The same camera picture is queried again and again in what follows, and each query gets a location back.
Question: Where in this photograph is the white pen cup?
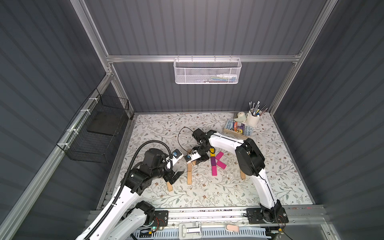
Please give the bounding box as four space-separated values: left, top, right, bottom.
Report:
246 112 261 128

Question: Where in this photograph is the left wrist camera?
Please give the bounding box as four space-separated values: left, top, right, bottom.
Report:
169 149 184 169

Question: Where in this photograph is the pink eraser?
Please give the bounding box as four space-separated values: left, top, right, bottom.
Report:
225 224 240 233

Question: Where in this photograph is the black wire side basket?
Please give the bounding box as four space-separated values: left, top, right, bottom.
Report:
57 91 130 164

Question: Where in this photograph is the white tape roll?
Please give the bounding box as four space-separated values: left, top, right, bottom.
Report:
234 112 247 123

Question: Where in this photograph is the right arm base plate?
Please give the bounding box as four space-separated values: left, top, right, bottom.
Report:
243 208 289 225

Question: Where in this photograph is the white wire wall basket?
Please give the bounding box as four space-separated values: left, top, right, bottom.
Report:
173 58 242 85

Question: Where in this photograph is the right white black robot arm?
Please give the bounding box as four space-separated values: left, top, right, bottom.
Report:
185 129 283 223

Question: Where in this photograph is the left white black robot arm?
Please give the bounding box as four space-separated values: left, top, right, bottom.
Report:
77 140 183 240

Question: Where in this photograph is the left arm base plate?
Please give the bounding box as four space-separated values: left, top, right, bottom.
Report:
125 209 169 228

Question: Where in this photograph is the yellow block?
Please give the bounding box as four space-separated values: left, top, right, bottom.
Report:
210 148 216 158

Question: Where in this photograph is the natural wood block pair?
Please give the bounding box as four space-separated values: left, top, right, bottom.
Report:
167 182 173 192

